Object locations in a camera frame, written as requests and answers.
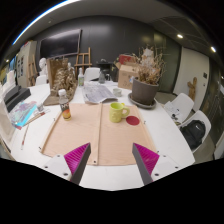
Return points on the dried plant in grey pot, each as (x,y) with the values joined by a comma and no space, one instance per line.
(144,91)

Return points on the tan flat mat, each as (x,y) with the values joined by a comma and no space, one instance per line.
(83,133)

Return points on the yellow-green mug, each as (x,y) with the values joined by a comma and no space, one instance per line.
(115,113)

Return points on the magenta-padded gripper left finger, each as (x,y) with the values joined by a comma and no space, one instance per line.
(75,160)

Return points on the brown cardboard box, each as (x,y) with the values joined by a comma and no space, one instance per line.
(125,76)

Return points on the golden-brown relief sculpture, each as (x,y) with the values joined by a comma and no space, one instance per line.
(63,81)

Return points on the wooden easel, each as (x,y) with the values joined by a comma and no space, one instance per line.
(82,64)

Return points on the colourful printed book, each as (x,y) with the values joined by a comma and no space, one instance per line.
(22,114)

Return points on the green-labelled spray bottle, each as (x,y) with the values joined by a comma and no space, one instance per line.
(80,80)

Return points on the black wall screen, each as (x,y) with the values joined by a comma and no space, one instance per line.
(60,43)

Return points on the grey spray bottle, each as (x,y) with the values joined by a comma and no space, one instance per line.
(101,78)

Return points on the flat round red coaster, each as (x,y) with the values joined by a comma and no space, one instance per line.
(133,120)

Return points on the small paint jar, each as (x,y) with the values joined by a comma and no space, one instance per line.
(40,107)

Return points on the grey printed newspaper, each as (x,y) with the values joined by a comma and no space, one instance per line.
(96,93)

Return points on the black backpack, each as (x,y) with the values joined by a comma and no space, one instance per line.
(193,133)

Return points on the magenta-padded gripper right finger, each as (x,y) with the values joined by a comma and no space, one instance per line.
(148,160)

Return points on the white plaster bust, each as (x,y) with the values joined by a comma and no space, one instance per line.
(42,66)

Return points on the wooden figure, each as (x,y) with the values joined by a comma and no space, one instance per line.
(192,88)

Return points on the small white cup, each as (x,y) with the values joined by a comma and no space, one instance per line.
(117,92)

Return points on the white papers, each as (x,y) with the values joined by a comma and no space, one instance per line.
(171,108)

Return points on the round ceiling light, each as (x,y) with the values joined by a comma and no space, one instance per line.
(180,36)
(213,49)

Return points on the red box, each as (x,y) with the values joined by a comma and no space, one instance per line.
(126,59)

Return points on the black box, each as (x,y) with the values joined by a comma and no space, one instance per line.
(16,96)

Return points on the clear dark-labelled drink bottle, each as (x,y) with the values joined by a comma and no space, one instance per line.
(65,106)

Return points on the grey plant saucer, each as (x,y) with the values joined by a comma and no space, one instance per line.
(148,106)

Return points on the white chair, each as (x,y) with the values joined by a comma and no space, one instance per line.
(185,101)
(41,80)
(204,118)
(91,74)

